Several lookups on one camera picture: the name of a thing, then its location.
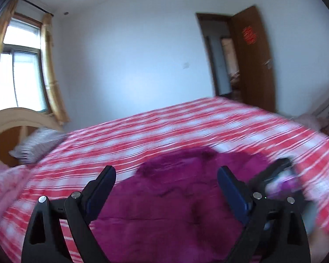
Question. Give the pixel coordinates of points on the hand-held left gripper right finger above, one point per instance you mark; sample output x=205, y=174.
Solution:
x=230, y=189

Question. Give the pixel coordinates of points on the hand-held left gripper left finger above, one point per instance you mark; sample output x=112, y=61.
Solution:
x=102, y=189

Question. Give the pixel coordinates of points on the magenta down jacket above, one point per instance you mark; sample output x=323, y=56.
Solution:
x=167, y=197

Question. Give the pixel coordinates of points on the red plaid bed sheet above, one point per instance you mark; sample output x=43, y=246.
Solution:
x=153, y=131

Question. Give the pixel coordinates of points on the striped pillow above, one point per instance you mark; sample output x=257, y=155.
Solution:
x=37, y=145

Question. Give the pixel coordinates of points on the pink floral pillow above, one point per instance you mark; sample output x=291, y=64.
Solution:
x=5, y=189

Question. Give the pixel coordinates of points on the brown wooden door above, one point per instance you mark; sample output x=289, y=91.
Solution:
x=256, y=74

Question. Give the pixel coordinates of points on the wooden headboard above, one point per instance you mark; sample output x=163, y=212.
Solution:
x=5, y=126

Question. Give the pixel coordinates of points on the window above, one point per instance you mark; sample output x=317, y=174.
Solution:
x=22, y=68

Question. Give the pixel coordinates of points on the red paper door decoration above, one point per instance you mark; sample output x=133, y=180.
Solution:
x=249, y=35

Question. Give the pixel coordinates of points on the black curtain rod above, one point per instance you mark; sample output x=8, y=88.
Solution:
x=35, y=6

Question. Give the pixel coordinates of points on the dark wooden door frame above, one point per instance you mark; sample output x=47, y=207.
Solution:
x=208, y=60

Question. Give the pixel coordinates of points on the white wall switch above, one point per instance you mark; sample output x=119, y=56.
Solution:
x=186, y=65

